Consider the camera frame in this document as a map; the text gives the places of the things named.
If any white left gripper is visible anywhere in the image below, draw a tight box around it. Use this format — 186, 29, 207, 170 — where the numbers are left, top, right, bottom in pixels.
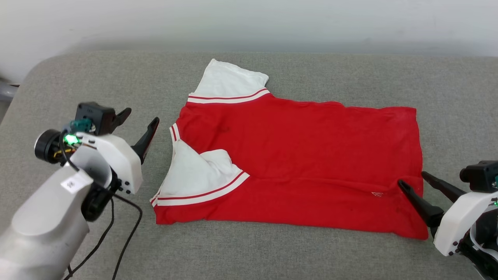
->
34, 107, 160, 195

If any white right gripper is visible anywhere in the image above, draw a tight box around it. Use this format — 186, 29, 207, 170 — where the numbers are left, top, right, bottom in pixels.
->
397, 171, 498, 257

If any red and white t-shirt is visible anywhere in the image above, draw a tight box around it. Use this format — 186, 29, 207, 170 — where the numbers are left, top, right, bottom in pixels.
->
150, 58, 430, 240

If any teal left cable connector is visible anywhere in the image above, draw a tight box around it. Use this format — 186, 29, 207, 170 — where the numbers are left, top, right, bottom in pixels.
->
68, 119, 94, 135

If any thin black cable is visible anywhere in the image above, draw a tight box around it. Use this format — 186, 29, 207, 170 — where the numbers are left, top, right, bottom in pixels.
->
62, 196, 115, 280
111, 193, 144, 280

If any grey metal frame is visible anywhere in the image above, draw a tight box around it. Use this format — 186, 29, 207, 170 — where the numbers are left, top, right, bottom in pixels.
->
0, 79, 19, 103

